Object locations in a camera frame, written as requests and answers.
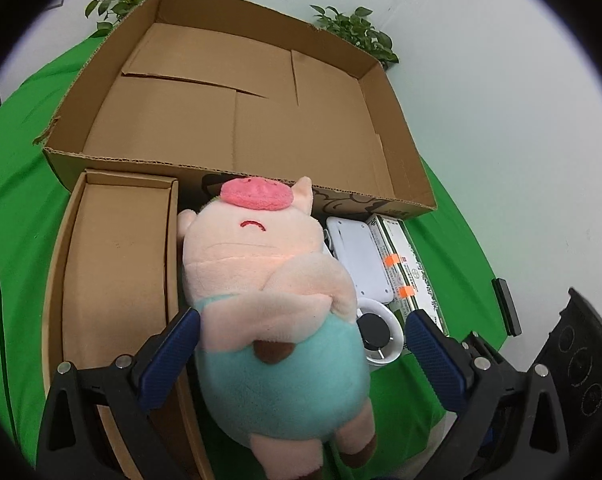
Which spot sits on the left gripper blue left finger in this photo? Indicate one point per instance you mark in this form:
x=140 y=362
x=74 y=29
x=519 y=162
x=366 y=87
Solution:
x=72 y=441

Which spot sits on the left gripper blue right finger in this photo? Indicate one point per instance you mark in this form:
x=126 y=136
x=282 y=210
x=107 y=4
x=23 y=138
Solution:
x=509 y=424

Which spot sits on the small cardboard tray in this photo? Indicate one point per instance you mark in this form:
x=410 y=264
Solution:
x=112 y=284

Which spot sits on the white handheld fan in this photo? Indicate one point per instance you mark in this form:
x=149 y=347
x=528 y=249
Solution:
x=381 y=332

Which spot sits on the pink pig plush toy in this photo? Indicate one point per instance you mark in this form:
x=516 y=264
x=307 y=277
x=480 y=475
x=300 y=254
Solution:
x=280 y=360

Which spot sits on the green tablecloth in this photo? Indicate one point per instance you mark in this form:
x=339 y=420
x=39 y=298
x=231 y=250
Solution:
x=32 y=203

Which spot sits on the small black object on cloth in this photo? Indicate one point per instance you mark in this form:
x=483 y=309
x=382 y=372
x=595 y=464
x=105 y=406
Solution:
x=507 y=307

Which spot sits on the green white medicine box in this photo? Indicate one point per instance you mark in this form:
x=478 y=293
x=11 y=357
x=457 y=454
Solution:
x=406 y=274

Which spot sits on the white flat rectangular device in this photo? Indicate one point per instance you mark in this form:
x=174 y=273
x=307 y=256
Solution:
x=352 y=244

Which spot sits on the large open cardboard box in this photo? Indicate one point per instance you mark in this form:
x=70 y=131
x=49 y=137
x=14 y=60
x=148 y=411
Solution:
x=207 y=90

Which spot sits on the right potted green plant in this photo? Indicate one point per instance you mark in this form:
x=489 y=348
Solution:
x=358 y=30

